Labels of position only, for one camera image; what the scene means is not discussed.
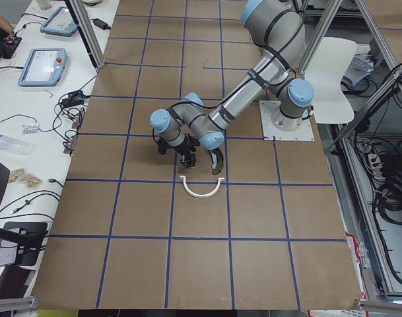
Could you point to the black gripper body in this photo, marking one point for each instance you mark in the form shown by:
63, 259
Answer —
186, 147

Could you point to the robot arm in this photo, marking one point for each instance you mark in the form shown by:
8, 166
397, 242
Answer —
279, 32

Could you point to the olive brake shoe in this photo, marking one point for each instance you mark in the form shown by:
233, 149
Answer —
217, 161

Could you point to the black power adapter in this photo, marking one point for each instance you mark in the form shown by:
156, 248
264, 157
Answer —
101, 24

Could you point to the plastic water bottle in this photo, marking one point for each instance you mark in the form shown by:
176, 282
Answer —
15, 146

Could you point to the teach pendant near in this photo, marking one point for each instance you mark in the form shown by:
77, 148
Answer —
43, 67

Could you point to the teach pendant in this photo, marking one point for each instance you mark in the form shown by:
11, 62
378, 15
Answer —
43, 67
59, 23

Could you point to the white chair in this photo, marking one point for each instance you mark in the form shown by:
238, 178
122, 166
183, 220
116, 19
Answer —
325, 72

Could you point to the teach pendant far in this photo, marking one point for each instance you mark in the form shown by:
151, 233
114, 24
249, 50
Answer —
59, 23

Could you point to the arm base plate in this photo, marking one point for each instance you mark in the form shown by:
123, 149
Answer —
277, 127

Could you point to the aluminium frame post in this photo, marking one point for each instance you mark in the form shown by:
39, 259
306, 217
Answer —
82, 21

